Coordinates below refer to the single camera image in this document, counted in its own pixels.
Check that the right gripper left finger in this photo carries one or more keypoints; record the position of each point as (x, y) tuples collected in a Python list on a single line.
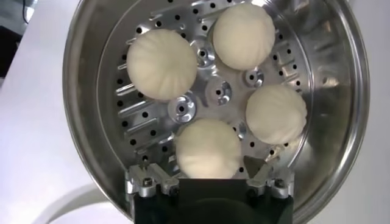
[(161, 179)]

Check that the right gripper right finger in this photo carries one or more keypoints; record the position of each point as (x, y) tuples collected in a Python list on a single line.
[(262, 179)]

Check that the white steamed baozi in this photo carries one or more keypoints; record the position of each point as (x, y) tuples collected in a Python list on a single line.
[(208, 149), (243, 36), (161, 64), (275, 114)]

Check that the stainless steel steamer basket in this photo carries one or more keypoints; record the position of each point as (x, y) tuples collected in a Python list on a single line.
[(329, 91)]

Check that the white round plate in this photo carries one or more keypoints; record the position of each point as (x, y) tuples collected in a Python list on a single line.
[(91, 213)]

